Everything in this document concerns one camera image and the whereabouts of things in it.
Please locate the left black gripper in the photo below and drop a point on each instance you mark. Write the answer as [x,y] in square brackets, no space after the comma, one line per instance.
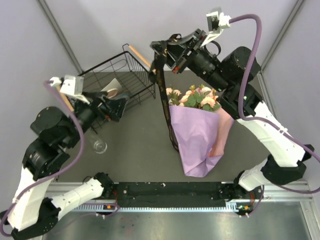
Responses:
[115,107]

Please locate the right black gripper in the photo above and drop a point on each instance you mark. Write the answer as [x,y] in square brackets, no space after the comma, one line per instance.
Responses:
[177,50]

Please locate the black ribbon gold lettering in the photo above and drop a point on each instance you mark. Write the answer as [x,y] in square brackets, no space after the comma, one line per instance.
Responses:
[156,76]

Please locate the pink flower bouquet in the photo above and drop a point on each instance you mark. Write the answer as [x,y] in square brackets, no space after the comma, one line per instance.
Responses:
[202,98]

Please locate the purple wrapping paper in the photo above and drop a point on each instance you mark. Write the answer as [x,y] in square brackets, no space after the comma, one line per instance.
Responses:
[196,132]

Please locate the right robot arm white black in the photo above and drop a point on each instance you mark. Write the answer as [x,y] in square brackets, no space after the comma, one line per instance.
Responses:
[231,79]

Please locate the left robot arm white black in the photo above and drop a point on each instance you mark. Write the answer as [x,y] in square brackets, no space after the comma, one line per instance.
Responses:
[32,213]

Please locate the clear glass vase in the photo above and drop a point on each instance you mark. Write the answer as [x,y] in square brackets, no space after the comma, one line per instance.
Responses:
[97,143]

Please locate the cream plate in basket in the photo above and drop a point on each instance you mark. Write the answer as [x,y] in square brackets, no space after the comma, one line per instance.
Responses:
[112,93]

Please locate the dark teal plate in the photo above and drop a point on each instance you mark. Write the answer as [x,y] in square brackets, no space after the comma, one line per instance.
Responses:
[125,95]

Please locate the white plate in basket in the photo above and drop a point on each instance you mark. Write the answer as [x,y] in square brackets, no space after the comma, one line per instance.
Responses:
[113,85]

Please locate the pink inner wrapping paper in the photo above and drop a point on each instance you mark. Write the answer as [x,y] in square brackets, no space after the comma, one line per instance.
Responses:
[224,126]

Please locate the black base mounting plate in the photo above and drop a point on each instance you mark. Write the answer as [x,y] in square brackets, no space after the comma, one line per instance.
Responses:
[140,190]

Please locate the black wire basket wooden handles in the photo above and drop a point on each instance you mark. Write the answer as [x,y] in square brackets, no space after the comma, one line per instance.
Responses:
[128,68]

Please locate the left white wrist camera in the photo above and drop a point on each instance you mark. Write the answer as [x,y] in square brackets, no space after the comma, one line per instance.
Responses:
[72,86]

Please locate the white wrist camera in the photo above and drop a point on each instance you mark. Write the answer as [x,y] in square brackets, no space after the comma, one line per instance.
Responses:
[217,21]
[72,86]

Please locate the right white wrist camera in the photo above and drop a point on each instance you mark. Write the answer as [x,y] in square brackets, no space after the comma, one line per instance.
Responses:
[217,21]

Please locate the grey slotted cable duct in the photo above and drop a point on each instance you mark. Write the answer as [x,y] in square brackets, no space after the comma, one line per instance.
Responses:
[227,207]

